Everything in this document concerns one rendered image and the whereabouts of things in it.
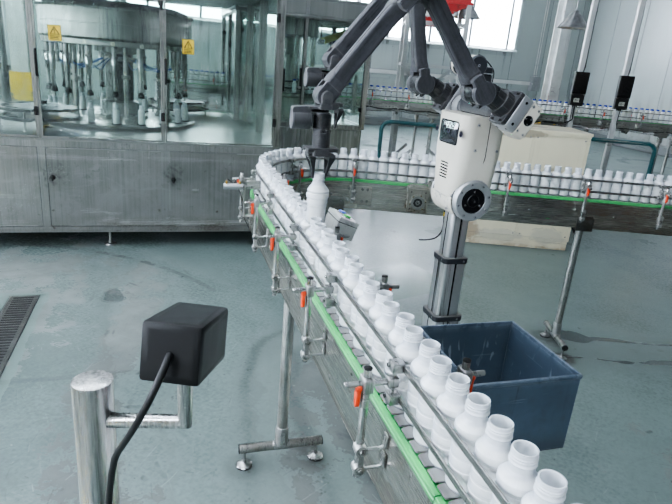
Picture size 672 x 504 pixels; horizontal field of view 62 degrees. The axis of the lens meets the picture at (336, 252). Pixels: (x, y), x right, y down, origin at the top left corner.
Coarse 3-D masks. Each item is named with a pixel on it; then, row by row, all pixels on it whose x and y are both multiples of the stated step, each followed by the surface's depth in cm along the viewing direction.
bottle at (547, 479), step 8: (544, 472) 73; (552, 472) 73; (536, 480) 72; (544, 480) 73; (552, 480) 73; (560, 480) 72; (536, 488) 72; (544, 488) 70; (552, 488) 70; (560, 488) 70; (528, 496) 73; (536, 496) 71; (544, 496) 70; (552, 496) 70; (560, 496) 70
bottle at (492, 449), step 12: (492, 420) 83; (504, 420) 83; (492, 432) 81; (504, 432) 81; (480, 444) 83; (492, 444) 82; (504, 444) 81; (480, 456) 82; (492, 456) 81; (504, 456) 81; (492, 468) 81; (468, 480) 86; (480, 480) 83; (468, 492) 86; (480, 492) 83
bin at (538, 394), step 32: (512, 320) 169; (448, 352) 166; (480, 352) 169; (512, 352) 168; (544, 352) 154; (480, 384) 133; (512, 384) 135; (544, 384) 139; (576, 384) 142; (512, 416) 139; (544, 416) 142; (544, 448) 146
